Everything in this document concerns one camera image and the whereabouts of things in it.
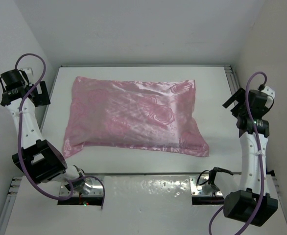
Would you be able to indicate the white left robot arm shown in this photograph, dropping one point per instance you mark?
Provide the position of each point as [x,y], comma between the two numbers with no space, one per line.
[36,156]

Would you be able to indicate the pink satin pillowcase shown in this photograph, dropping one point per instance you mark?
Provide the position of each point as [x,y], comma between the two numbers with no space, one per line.
[155,116]

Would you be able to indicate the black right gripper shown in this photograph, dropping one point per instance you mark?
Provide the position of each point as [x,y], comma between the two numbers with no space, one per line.
[239,96]

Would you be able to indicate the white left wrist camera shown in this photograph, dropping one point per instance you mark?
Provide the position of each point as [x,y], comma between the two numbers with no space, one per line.
[28,72]

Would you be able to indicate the white foam front board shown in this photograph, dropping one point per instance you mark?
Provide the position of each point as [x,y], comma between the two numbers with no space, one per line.
[134,205]

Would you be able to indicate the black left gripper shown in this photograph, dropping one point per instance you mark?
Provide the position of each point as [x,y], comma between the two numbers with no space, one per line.
[40,99]

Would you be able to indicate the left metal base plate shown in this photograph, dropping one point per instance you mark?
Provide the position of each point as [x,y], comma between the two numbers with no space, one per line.
[88,187]

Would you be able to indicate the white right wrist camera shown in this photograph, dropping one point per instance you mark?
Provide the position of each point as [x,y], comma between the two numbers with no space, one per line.
[269,91]

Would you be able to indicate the metal base plate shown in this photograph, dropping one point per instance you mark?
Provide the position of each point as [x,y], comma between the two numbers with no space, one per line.
[205,190]
[88,187]

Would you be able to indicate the aluminium frame rail right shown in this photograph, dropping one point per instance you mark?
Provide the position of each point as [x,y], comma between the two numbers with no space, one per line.
[234,80]

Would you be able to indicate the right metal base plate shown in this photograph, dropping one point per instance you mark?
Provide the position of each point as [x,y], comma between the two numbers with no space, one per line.
[205,190]

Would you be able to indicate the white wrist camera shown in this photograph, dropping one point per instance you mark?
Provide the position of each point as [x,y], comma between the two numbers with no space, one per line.
[269,91]
[28,72]

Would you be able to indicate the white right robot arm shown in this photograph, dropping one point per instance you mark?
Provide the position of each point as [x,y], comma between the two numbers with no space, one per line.
[251,196]

